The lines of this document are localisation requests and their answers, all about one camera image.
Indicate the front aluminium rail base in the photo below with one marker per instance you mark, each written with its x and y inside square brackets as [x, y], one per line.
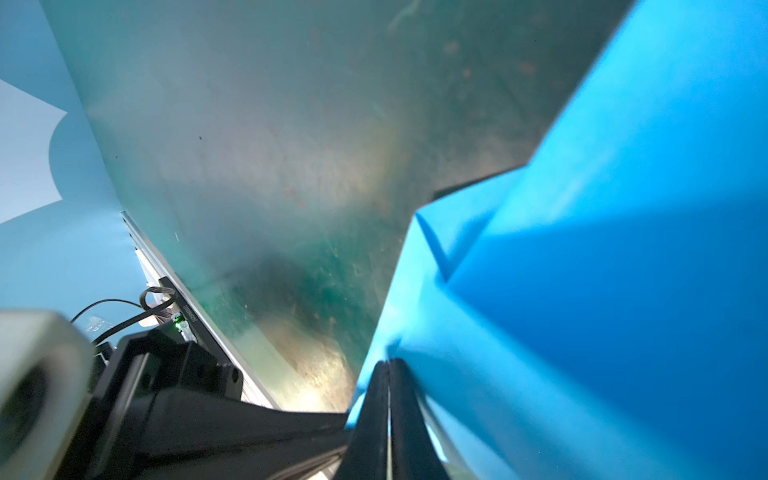
[158, 273]

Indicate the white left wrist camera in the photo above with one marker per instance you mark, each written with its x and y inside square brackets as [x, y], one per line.
[46, 365]

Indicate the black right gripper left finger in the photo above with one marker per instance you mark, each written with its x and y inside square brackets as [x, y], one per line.
[366, 454]

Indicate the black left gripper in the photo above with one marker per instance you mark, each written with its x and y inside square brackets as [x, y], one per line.
[145, 420]

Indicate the cyan paper sheet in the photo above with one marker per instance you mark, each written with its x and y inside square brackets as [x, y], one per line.
[601, 313]

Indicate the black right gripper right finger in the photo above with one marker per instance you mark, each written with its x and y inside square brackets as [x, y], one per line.
[413, 454]

